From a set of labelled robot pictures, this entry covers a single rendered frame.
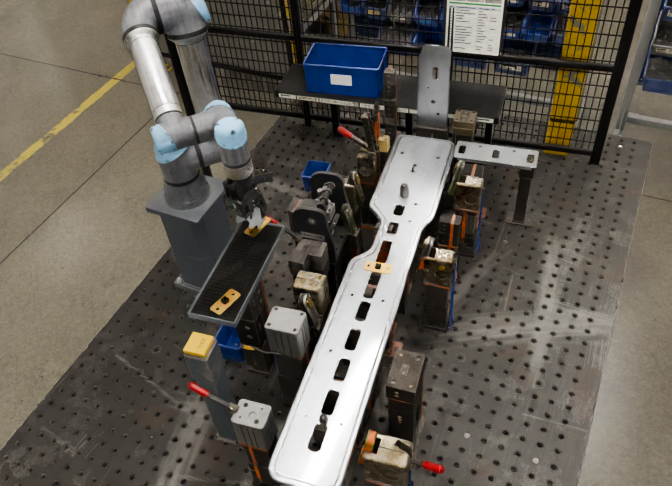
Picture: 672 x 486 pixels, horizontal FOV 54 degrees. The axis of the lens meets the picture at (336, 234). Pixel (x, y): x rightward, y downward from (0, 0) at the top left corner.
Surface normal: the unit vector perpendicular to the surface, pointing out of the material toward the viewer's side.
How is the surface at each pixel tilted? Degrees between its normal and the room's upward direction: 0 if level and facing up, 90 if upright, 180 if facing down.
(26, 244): 0
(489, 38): 90
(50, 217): 0
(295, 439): 0
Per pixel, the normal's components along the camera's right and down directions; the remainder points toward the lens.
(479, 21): -0.30, 0.70
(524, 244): -0.07, -0.70
